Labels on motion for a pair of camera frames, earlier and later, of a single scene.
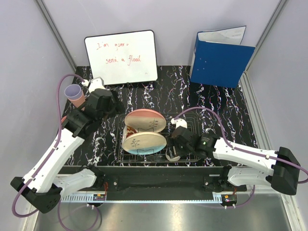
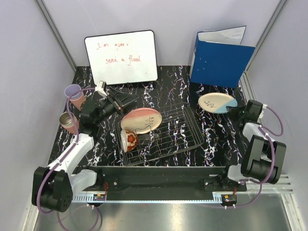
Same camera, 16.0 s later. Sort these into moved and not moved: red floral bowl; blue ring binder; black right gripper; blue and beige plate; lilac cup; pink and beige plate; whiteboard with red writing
Moved: red floral bowl; pink and beige plate; blue and beige plate; black right gripper
Not moved: whiteboard with red writing; blue ring binder; lilac cup
